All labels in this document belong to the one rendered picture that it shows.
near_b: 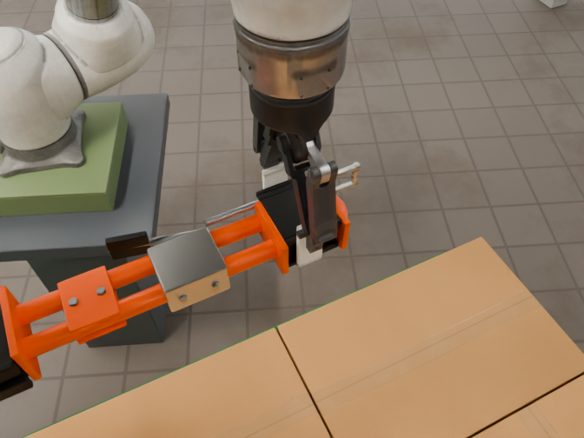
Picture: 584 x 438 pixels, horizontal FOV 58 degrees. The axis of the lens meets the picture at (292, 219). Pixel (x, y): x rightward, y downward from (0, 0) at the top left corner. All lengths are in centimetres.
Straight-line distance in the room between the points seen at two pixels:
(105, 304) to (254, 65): 29
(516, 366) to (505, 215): 108
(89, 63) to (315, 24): 86
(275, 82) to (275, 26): 5
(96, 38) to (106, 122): 25
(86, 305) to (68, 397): 134
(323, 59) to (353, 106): 220
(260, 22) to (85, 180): 90
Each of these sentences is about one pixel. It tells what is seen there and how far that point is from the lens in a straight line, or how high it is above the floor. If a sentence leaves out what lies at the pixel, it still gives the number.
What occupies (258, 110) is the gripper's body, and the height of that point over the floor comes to 137.
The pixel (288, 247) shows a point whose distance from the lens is 56.
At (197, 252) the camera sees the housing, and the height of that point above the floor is 120.
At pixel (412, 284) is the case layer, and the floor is 54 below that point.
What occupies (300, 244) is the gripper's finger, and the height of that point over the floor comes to 121.
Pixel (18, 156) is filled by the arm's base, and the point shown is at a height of 85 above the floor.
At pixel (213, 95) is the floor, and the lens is 269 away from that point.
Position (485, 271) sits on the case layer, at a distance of 142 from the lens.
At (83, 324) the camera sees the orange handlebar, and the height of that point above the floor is 120.
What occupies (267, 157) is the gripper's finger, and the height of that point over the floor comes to 126.
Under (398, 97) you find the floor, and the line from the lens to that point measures 269.
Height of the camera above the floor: 167
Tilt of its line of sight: 52 degrees down
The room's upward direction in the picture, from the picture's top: straight up
